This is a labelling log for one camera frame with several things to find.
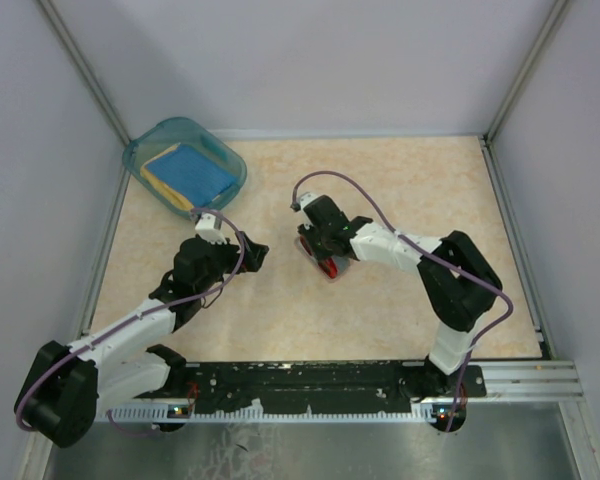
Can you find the aluminium front rail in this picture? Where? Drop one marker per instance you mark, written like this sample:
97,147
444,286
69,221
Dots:
530,382

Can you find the red sunglasses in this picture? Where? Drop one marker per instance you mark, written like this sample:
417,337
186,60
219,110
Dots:
331,268

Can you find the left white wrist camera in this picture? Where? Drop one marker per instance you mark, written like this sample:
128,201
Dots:
208,227

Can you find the teal plastic bin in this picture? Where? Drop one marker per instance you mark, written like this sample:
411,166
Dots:
186,132

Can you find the yellow towel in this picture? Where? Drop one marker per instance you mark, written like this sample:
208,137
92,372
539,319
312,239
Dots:
172,196

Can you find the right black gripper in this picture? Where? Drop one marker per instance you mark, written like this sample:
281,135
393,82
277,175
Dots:
307,231

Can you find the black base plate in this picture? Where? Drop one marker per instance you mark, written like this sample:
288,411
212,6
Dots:
357,402

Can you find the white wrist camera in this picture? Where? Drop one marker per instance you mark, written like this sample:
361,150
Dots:
300,202
208,227

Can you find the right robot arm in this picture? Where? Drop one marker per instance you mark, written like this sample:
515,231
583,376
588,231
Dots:
458,280

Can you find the blue towel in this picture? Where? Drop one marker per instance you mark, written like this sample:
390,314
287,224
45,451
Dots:
194,175

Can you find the pink glasses case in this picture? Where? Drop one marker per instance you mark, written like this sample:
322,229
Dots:
299,248

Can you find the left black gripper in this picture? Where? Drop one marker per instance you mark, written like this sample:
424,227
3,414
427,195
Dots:
254,254

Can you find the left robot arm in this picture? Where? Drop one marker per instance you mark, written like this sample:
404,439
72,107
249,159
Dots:
69,385

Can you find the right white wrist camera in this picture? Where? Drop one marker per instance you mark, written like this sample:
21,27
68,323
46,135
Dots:
300,202

